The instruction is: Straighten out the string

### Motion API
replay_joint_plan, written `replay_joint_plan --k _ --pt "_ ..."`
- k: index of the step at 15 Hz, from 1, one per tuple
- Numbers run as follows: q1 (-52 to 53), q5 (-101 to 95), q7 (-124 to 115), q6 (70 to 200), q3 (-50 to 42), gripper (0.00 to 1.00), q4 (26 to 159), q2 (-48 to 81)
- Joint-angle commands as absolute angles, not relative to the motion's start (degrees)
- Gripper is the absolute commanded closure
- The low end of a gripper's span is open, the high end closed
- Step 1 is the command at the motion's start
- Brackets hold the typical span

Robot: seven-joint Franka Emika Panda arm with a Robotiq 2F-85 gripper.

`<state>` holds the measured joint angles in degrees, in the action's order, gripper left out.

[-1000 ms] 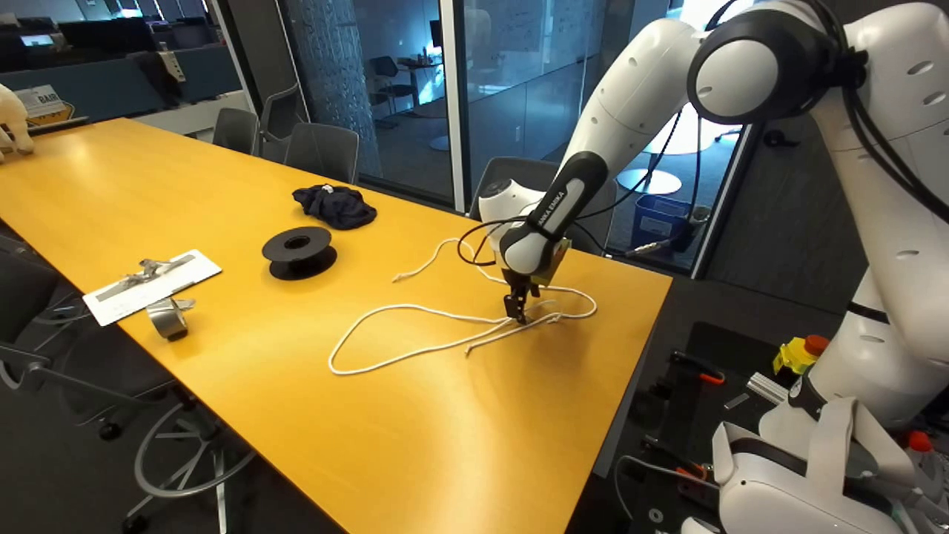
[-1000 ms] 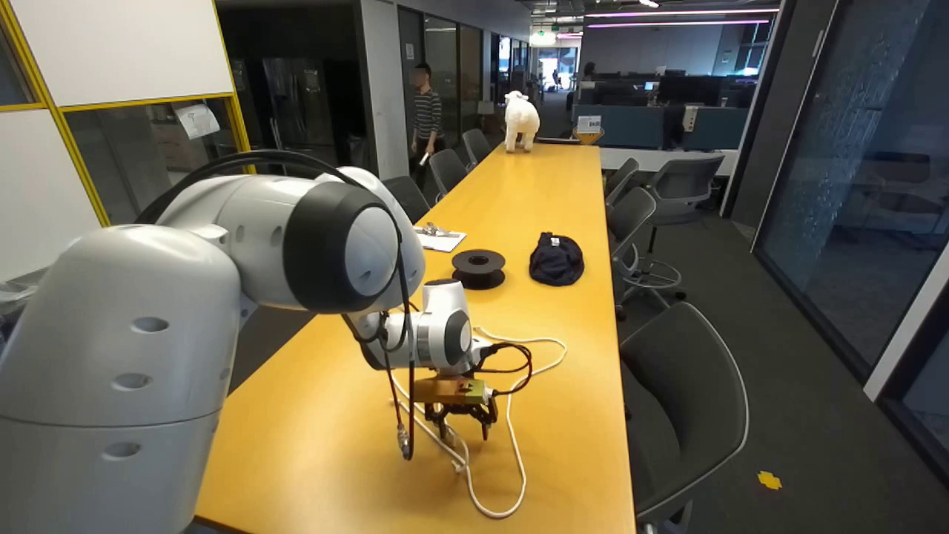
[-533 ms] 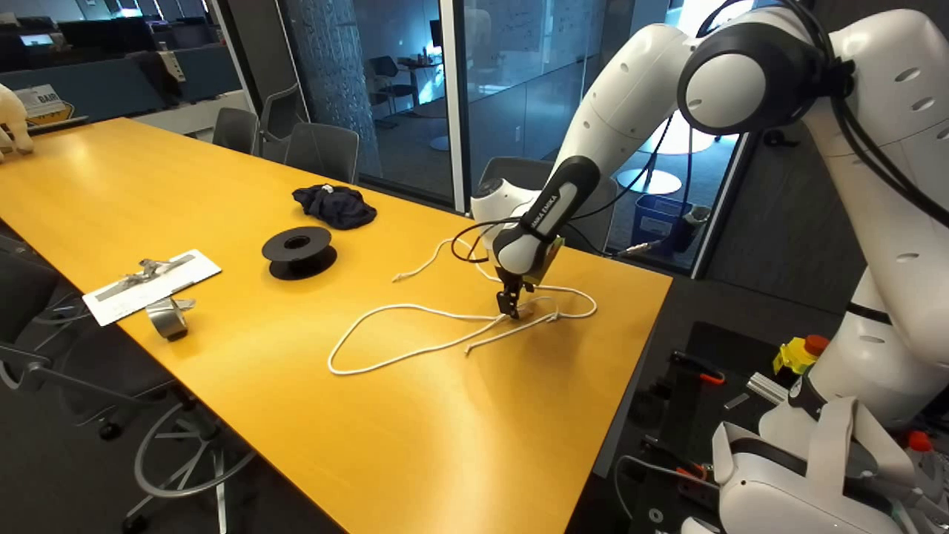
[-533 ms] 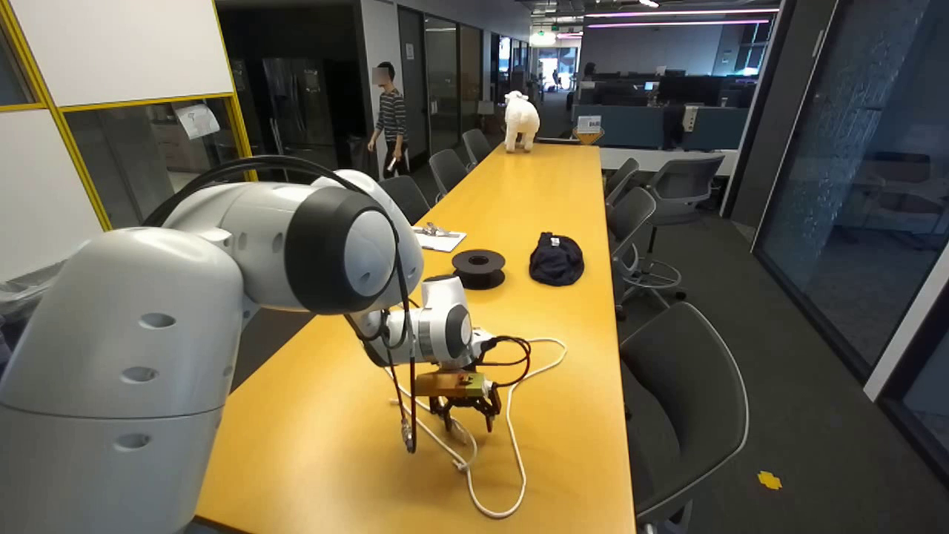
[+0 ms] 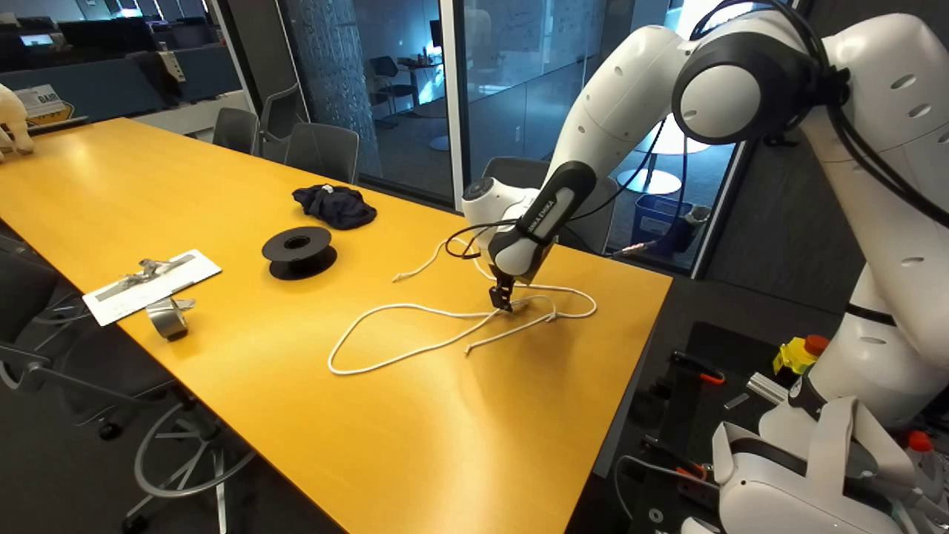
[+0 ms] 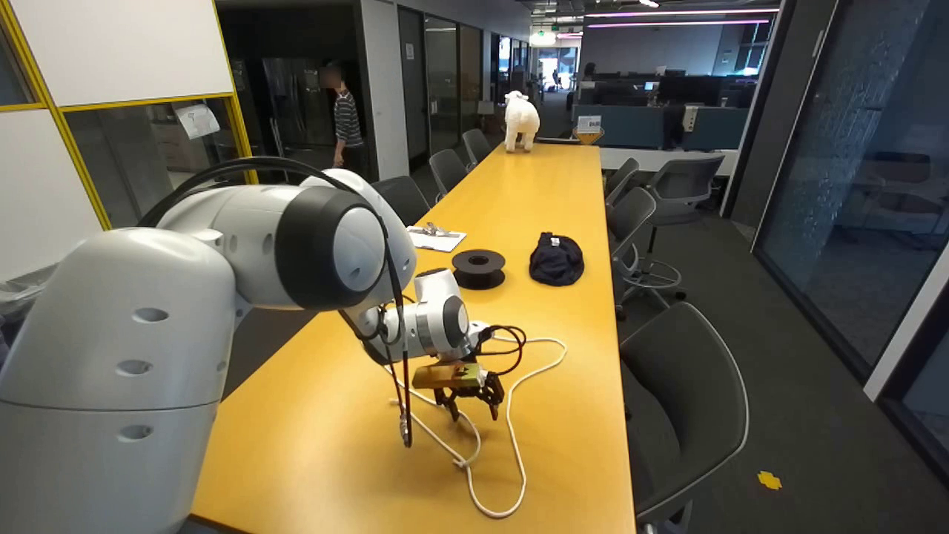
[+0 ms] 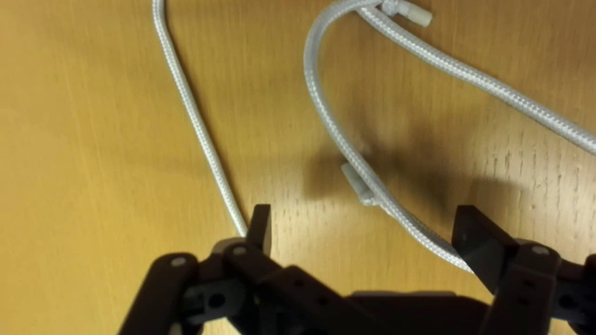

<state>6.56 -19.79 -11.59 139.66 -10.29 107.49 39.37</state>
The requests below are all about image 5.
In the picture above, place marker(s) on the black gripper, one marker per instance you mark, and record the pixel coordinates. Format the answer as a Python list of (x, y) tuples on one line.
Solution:
[(505, 287)]

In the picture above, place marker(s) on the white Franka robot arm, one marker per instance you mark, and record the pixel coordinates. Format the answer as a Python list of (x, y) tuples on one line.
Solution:
[(870, 198)]

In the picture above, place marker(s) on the grey office chair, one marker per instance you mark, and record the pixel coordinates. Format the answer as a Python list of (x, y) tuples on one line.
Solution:
[(513, 172), (29, 307), (235, 129), (321, 150), (283, 109)]

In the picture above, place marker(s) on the black filament spool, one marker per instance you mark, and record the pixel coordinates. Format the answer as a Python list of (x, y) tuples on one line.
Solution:
[(296, 254)]

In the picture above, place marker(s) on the yellow red emergency stop button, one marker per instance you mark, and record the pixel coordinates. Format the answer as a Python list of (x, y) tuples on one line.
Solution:
[(797, 353)]

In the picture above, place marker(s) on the silver metal tape roll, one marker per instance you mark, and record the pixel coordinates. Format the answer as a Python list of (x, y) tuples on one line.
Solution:
[(169, 319)]

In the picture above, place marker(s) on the white VR headset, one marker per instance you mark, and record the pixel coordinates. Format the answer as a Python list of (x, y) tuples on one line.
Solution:
[(790, 493)]

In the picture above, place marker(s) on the small cardboard box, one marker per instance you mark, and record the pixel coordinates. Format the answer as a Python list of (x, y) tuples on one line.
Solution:
[(41, 101)]

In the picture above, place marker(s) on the white plush toy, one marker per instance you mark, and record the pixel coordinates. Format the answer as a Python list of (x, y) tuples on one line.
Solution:
[(13, 119)]

